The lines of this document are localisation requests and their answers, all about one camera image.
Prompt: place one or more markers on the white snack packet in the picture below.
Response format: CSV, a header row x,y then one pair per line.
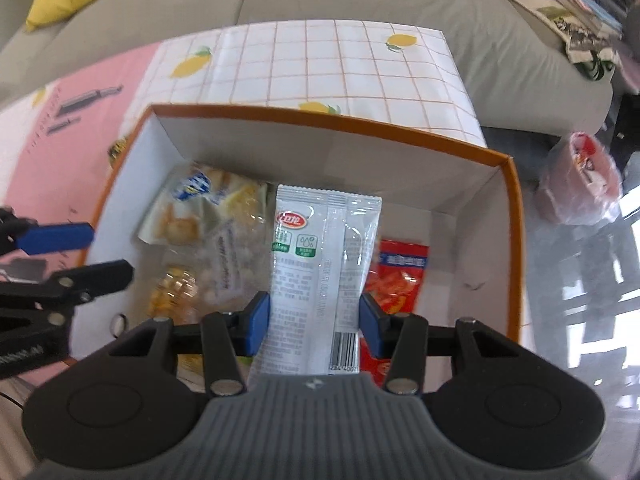
x,y
305,270

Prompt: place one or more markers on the pink plastic bag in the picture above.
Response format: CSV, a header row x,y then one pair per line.
x,y
575,185

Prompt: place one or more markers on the small yellow dark packet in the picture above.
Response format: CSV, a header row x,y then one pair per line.
x,y
117,151

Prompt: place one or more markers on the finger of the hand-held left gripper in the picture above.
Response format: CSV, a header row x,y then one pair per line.
x,y
55,237
105,276

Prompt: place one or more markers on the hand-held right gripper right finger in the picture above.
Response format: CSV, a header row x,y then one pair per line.
x,y
369,325

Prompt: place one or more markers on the white cardboard box orange rim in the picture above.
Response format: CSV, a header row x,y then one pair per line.
x,y
325,160

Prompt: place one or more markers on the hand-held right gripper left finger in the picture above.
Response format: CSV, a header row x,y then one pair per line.
x,y
257,325

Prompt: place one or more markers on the clear packet white balls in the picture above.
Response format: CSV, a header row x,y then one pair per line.
x,y
225,270

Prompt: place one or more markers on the potato stick snack packet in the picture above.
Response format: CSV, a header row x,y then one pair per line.
x,y
185,210

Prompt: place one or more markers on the yellow candy packet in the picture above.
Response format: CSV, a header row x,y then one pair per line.
x,y
172,295

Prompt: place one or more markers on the red snack packet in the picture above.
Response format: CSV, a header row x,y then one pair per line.
x,y
400,280

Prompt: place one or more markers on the printed fabric bag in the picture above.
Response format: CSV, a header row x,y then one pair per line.
x,y
565,15

